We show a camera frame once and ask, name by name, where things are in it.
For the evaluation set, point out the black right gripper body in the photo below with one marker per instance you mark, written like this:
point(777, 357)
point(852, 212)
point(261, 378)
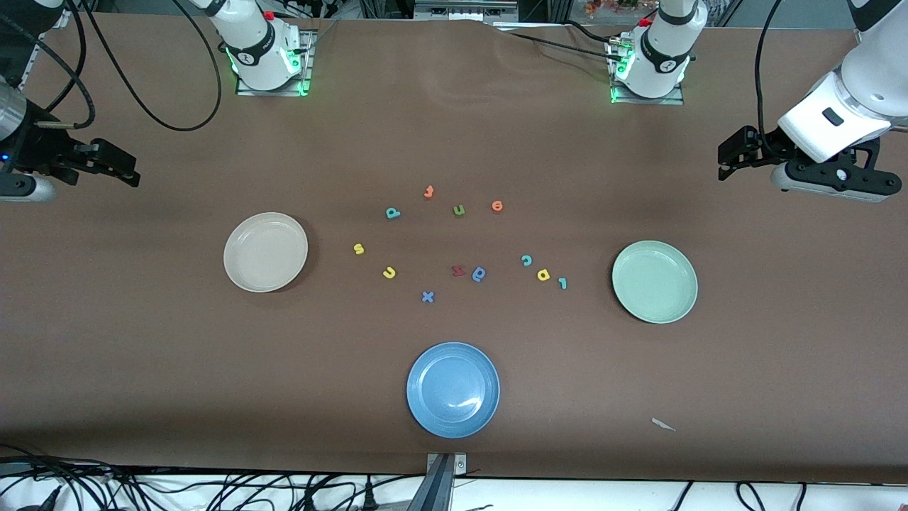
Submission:
point(37, 150)

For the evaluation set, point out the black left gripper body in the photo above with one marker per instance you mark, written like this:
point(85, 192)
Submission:
point(767, 147)

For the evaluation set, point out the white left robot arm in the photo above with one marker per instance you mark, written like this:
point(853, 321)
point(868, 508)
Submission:
point(663, 50)

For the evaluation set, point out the light green plate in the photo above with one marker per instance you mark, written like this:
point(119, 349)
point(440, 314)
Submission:
point(655, 282)

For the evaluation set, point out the beige brown plate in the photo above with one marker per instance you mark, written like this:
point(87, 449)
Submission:
point(265, 252)

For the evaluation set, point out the brown table cover sheet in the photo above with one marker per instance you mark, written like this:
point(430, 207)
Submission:
point(142, 355)

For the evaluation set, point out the orange flower decoration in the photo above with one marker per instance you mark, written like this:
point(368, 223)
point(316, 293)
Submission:
point(610, 6)

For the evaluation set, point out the white paper scrap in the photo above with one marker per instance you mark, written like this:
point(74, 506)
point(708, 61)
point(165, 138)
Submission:
point(663, 424)

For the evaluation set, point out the blue letter a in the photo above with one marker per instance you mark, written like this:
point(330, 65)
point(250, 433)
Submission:
point(479, 274)

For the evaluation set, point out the grey metal box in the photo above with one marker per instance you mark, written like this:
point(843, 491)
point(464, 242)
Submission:
point(464, 8)

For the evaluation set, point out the blue plate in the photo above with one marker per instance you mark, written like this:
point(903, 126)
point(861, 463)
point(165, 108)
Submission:
point(453, 389)

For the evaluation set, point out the black power plug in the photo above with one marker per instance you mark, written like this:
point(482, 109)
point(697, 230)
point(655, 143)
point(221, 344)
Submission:
point(369, 499)
point(310, 502)

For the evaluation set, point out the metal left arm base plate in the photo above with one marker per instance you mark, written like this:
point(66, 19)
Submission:
point(649, 101)

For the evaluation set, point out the aluminium frame rail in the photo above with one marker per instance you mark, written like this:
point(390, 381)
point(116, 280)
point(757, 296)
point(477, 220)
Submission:
point(58, 19)

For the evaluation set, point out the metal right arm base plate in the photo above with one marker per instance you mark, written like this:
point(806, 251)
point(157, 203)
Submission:
point(269, 92)

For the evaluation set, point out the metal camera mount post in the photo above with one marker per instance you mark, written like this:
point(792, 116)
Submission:
point(440, 482)

